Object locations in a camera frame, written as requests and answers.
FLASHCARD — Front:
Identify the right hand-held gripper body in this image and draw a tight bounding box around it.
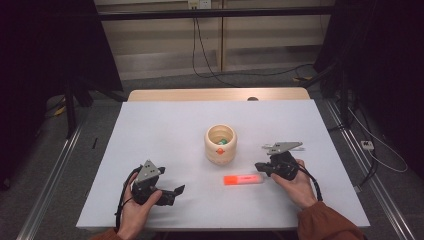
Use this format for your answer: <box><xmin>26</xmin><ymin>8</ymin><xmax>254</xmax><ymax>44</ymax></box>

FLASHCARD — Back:
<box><xmin>265</xmin><ymin>141</ymin><xmax>304</xmax><ymax>182</ymax></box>

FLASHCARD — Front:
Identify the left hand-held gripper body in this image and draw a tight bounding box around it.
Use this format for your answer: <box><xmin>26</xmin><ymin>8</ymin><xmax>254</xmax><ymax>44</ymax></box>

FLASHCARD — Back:
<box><xmin>131</xmin><ymin>159</ymin><xmax>175</xmax><ymax>206</ymax></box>

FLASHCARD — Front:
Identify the beige ribbed cup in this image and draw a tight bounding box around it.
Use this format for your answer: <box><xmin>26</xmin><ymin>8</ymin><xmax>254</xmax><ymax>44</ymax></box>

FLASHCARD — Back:
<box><xmin>203</xmin><ymin>124</ymin><xmax>238</xmax><ymax>166</ymax></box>

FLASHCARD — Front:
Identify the person's right hand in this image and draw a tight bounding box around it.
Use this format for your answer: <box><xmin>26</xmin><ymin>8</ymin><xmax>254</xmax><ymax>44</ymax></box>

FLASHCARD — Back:
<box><xmin>270</xmin><ymin>159</ymin><xmax>318</xmax><ymax>210</ymax></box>

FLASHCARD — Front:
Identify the person's left hand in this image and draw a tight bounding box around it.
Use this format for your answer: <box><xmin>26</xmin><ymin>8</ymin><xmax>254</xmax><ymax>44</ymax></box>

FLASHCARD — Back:
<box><xmin>117</xmin><ymin>172</ymin><xmax>164</xmax><ymax>240</ymax></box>

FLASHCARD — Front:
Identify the orange highlighter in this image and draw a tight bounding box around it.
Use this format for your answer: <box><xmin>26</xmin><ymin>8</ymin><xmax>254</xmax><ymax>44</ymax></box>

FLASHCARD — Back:
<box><xmin>223</xmin><ymin>173</ymin><xmax>265</xmax><ymax>186</ymax></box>

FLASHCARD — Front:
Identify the light wooden table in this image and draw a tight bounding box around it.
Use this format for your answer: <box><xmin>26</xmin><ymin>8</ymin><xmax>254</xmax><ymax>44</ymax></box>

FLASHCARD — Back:
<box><xmin>127</xmin><ymin>87</ymin><xmax>311</xmax><ymax>102</ymax></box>

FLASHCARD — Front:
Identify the black metal stand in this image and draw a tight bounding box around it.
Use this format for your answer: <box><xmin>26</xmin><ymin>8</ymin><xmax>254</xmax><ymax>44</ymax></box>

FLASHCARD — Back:
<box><xmin>299</xmin><ymin>59</ymin><xmax>355</xmax><ymax>130</ymax></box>
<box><xmin>46</xmin><ymin>78</ymin><xmax>128</xmax><ymax>140</ymax></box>

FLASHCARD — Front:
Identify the black curtain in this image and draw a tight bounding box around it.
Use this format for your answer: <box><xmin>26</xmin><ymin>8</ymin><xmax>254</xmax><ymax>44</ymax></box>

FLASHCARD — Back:
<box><xmin>313</xmin><ymin>0</ymin><xmax>424</xmax><ymax>171</ymax></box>
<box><xmin>0</xmin><ymin>0</ymin><xmax>124</xmax><ymax>189</ymax></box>

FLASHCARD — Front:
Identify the black horizontal bar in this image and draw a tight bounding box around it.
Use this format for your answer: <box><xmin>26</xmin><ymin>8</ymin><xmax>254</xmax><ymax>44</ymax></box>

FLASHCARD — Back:
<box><xmin>98</xmin><ymin>6</ymin><xmax>336</xmax><ymax>22</ymax></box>

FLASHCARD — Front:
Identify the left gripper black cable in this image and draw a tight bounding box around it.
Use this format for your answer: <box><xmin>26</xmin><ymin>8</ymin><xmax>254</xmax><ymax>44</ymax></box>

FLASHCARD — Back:
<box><xmin>114</xmin><ymin>165</ymin><xmax>143</xmax><ymax>231</ymax></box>

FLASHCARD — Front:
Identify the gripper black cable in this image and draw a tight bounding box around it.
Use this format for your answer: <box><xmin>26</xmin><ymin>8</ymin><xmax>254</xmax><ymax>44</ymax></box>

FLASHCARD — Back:
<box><xmin>297</xmin><ymin>165</ymin><xmax>324</xmax><ymax>203</ymax></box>
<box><xmin>114</xmin><ymin>165</ymin><xmax>143</xmax><ymax>231</ymax></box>

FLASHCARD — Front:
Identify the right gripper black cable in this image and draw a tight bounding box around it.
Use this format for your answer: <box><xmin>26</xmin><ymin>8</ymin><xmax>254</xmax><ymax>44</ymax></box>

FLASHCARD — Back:
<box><xmin>297</xmin><ymin>165</ymin><xmax>324</xmax><ymax>203</ymax></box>

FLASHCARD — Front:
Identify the black cable beside rail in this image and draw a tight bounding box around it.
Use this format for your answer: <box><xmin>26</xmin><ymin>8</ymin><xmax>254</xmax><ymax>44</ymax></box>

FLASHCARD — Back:
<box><xmin>328</xmin><ymin>123</ymin><xmax>380</xmax><ymax>188</ymax></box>

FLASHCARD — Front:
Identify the black floor cable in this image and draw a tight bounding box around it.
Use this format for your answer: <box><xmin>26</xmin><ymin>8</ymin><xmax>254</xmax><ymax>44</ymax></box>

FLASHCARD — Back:
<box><xmin>199</xmin><ymin>63</ymin><xmax>315</xmax><ymax>80</ymax></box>

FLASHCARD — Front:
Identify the metal floor rail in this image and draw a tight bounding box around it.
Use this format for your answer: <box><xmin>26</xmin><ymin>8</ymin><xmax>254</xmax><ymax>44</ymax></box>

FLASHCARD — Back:
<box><xmin>15</xmin><ymin>121</ymin><xmax>84</xmax><ymax>240</ymax></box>
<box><xmin>324</xmin><ymin>99</ymin><xmax>418</xmax><ymax>240</ymax></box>

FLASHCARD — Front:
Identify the white cable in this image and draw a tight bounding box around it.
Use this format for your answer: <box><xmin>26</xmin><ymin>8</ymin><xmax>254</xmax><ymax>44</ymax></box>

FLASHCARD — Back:
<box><xmin>348</xmin><ymin>106</ymin><xmax>409</xmax><ymax>174</ymax></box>

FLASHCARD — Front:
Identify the black hanging cable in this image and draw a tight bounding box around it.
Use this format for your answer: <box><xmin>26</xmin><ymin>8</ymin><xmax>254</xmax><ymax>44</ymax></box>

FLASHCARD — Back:
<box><xmin>191</xmin><ymin>15</ymin><xmax>242</xmax><ymax>89</ymax></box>

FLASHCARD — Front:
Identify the white wall outlet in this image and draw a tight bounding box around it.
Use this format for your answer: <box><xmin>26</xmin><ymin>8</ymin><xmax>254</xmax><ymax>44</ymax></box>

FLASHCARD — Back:
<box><xmin>187</xmin><ymin>0</ymin><xmax>213</xmax><ymax>10</ymax></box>

